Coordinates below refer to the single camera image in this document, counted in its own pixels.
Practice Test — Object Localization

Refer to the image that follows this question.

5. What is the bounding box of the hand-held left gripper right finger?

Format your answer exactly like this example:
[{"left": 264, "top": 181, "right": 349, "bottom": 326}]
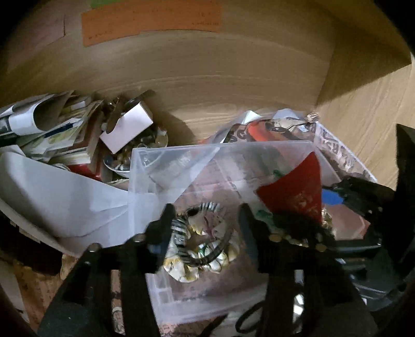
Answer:
[{"left": 238, "top": 203, "right": 380, "bottom": 337}]

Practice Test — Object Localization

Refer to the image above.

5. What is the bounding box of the pink paper packet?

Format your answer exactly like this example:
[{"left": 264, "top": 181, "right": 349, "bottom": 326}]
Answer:
[{"left": 323, "top": 203, "right": 372, "bottom": 241}]

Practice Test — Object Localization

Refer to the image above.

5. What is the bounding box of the brown patterned cloth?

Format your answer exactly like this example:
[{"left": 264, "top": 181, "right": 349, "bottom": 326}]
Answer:
[{"left": 13, "top": 251, "right": 125, "bottom": 337}]

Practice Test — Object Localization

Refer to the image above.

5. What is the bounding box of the silver printed foil bag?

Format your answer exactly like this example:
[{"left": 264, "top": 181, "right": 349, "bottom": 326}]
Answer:
[{"left": 272, "top": 108, "right": 378, "bottom": 184}]

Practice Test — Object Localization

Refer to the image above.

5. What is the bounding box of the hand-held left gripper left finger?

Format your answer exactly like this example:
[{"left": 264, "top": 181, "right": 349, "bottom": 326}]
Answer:
[{"left": 37, "top": 203, "right": 177, "bottom": 337}]

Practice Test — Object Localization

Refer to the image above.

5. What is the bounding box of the black white striped hair tie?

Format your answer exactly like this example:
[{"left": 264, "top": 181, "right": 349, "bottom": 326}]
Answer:
[{"left": 170, "top": 201, "right": 234, "bottom": 268}]

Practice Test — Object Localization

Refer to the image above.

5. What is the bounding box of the bowl of metal trinkets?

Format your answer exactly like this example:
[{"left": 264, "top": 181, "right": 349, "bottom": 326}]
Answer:
[{"left": 102, "top": 126, "right": 170, "bottom": 179}]

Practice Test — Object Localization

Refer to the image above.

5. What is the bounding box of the black elastic hair tie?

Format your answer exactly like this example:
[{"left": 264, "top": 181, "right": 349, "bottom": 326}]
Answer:
[{"left": 235, "top": 300, "right": 268, "bottom": 335}]

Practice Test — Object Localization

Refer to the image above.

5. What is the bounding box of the pile of printed cards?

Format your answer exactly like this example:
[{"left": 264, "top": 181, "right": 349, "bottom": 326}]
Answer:
[{"left": 0, "top": 91, "right": 104, "bottom": 177}]

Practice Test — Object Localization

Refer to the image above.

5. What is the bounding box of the large white paper sheet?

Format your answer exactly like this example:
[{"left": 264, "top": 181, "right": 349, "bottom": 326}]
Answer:
[{"left": 0, "top": 145, "right": 163, "bottom": 256}]

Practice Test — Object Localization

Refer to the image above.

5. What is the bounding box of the orange paper label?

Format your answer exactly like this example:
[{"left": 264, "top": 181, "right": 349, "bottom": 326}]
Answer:
[{"left": 81, "top": 3, "right": 222, "bottom": 48}]

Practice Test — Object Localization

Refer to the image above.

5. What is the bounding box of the cream floral scrunchie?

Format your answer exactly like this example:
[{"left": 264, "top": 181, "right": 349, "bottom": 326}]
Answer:
[{"left": 163, "top": 207, "right": 241, "bottom": 283}]

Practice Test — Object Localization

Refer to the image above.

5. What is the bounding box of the red snack package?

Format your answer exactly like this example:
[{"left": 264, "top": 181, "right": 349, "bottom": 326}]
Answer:
[{"left": 227, "top": 119, "right": 316, "bottom": 145}]

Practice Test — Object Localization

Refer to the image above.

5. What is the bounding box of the blue plastic item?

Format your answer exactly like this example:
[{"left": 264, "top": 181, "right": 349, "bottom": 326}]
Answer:
[{"left": 322, "top": 188, "right": 345, "bottom": 205}]

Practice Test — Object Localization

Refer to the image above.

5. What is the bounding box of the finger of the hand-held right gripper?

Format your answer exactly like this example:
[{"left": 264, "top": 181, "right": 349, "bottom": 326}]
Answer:
[{"left": 330, "top": 177, "right": 395, "bottom": 221}]

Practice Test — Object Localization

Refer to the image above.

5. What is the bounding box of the clear plastic storage box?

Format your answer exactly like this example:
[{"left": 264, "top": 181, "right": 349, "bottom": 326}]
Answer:
[{"left": 128, "top": 141, "right": 342, "bottom": 326}]

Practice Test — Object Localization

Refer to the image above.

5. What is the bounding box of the small white cardboard box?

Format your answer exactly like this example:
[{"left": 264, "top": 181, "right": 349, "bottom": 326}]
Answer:
[{"left": 99, "top": 101, "right": 154, "bottom": 154}]

